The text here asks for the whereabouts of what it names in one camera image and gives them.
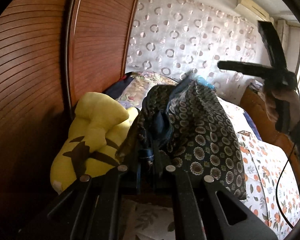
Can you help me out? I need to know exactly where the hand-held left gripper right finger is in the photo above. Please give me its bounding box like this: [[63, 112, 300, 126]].
[[154, 165, 279, 240]]

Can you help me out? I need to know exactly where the person's right hand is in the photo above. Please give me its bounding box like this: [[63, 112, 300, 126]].
[[265, 89, 300, 128]]

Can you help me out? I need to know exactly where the wall air conditioner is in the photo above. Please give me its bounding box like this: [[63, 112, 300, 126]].
[[234, 0, 274, 22]]

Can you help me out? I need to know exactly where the grey leaf print cloth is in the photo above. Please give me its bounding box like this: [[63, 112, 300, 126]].
[[120, 196, 177, 240]]

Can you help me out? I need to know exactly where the orange fruit print bedsheet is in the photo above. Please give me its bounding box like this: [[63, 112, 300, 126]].
[[216, 97, 300, 240]]

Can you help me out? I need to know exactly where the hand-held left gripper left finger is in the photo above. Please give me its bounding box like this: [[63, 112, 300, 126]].
[[17, 164, 142, 240]]

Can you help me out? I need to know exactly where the dark circle-patterned shirt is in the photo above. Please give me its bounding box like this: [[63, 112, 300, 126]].
[[115, 71, 248, 200]]

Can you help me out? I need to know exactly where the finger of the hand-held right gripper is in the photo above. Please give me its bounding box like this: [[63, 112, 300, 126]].
[[217, 60, 295, 84], [257, 21, 289, 72]]

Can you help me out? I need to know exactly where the wooden slatted wardrobe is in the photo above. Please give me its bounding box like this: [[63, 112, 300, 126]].
[[0, 0, 144, 230]]

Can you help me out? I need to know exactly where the sheer ring-patterned curtain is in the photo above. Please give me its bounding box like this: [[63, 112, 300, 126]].
[[125, 0, 273, 103]]

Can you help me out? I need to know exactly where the wooden sideboard cabinet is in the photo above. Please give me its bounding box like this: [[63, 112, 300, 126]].
[[240, 87, 300, 188]]

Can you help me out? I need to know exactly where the navy blue blanket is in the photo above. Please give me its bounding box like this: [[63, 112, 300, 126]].
[[244, 112, 262, 140]]

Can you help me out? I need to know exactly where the black cable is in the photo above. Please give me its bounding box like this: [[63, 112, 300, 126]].
[[276, 86, 300, 229]]

